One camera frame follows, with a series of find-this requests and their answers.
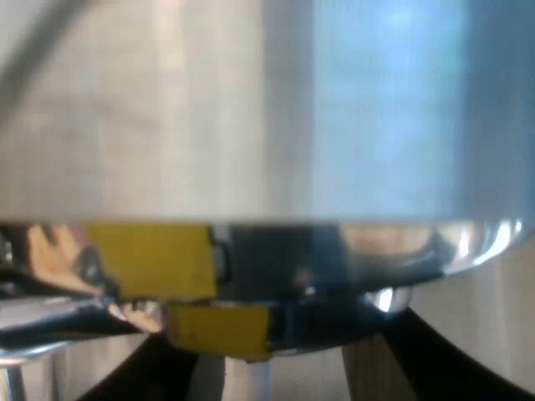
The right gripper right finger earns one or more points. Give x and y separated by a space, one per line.
451 372

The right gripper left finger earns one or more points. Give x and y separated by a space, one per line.
154 372

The steel espresso machine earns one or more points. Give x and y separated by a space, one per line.
209 125

